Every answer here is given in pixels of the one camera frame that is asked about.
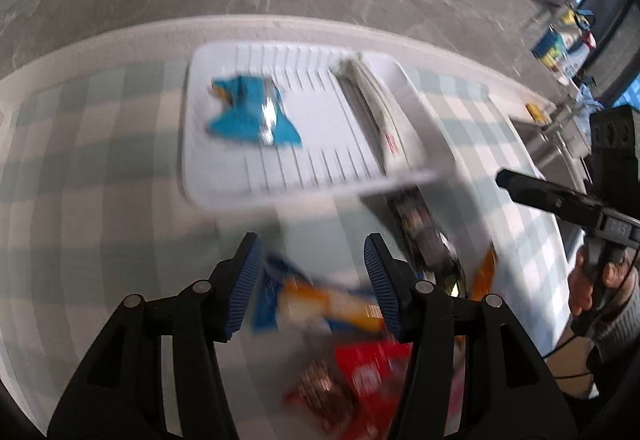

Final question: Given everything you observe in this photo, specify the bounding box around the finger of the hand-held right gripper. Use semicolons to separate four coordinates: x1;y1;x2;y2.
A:
495;169;602;235

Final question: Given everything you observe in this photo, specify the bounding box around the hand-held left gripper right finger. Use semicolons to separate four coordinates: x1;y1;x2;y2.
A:
363;233;583;440

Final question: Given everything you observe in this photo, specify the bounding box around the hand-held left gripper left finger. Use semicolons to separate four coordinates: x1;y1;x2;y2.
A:
47;231;263;440

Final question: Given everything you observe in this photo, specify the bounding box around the dark snack packet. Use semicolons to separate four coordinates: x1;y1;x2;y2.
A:
387;190;468;298

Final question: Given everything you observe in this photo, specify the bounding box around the blue and orange snack packet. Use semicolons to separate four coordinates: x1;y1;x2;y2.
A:
252;253;391;335

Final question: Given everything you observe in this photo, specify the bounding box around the red chocolate ball packet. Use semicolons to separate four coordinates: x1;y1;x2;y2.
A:
284;339;416;440

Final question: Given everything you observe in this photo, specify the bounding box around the white plastic divided tray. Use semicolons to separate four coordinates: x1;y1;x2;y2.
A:
180;40;551;351

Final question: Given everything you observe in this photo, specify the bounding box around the teal blue snack packet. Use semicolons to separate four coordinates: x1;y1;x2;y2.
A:
205;75;303;148

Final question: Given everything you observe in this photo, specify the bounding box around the white snack packet red logo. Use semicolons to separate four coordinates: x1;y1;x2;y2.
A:
330;53;427;171

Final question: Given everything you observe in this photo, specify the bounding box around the person's right forearm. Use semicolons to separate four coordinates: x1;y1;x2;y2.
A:
590;287;640;367

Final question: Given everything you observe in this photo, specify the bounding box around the person's right hand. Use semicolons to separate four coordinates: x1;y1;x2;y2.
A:
569;247;640;320

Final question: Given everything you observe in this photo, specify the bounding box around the steel sink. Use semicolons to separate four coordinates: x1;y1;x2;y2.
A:
510;113;588;173

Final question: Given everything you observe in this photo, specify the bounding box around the blue cloth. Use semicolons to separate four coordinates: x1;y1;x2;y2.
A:
574;84;610;112

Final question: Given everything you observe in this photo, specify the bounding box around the steel faucet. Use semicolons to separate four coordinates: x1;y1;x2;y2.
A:
547;98;583;158

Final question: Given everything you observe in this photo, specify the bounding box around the blue and yellow box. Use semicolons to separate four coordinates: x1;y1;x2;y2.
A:
531;27;567;67

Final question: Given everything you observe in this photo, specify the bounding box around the checkered tablecloth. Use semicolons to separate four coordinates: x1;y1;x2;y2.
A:
0;18;591;440

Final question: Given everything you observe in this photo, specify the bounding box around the black cable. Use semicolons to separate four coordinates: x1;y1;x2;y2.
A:
544;334;597;383

